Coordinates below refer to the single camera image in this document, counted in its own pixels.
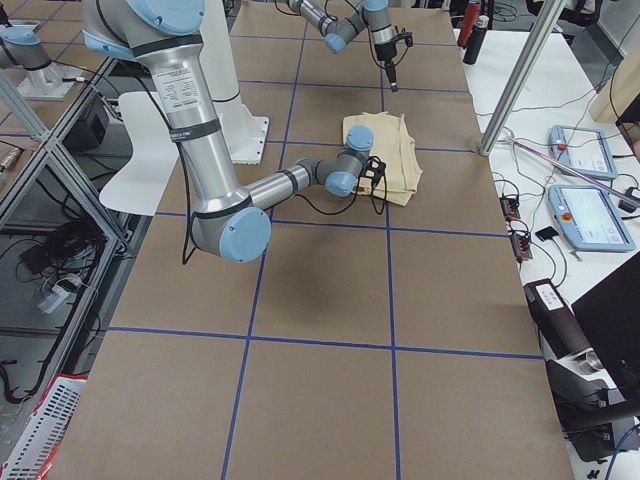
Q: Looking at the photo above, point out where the red bottle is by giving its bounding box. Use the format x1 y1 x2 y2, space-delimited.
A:
457 0 482 49

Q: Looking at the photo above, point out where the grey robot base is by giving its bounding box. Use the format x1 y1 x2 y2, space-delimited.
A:
1 26 83 101

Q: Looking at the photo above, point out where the black labelled box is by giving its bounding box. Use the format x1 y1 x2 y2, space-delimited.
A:
523 279 592 358

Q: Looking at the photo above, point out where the white plastic chair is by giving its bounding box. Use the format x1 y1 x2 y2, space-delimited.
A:
99 91 178 216

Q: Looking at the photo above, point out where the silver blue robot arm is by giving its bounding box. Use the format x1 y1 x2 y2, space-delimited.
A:
286 0 413 92
83 1 374 263

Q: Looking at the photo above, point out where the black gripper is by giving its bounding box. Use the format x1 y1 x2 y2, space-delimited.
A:
360 157 380 186
375 42 398 92

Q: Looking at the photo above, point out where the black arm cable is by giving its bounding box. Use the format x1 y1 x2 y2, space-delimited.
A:
294 169 391 217

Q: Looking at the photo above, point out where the black bottle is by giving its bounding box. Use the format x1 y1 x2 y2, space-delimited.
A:
463 15 489 65

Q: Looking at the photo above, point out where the orange circuit board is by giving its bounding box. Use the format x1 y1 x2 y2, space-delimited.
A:
509 230 533 264
499 196 521 221

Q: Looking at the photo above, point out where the upper teach pendant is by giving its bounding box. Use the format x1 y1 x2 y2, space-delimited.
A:
549 125 618 181

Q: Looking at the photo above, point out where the white power strip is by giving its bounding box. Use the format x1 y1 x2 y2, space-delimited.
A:
37 279 76 314

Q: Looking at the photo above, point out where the cream long-sleeve printed shirt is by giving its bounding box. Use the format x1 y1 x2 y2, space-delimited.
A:
342 111 423 207

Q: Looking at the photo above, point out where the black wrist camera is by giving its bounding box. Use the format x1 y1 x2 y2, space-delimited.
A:
366 156 386 186
393 28 413 48

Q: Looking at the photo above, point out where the teach pendant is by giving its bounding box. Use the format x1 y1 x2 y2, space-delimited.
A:
547 185 636 253
549 125 618 181

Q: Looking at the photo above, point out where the aluminium frame post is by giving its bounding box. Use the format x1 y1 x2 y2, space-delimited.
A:
479 0 564 156

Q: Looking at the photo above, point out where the white perforated basket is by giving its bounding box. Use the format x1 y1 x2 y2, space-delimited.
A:
1 374 87 479

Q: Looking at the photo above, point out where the aluminium frame rack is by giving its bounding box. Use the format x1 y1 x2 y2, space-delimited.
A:
0 19 211 381

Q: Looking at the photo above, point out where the lower teach pendant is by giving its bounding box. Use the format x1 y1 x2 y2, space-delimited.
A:
547 185 636 253

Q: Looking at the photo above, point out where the black monitor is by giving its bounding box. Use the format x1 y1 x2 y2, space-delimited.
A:
572 255 640 399

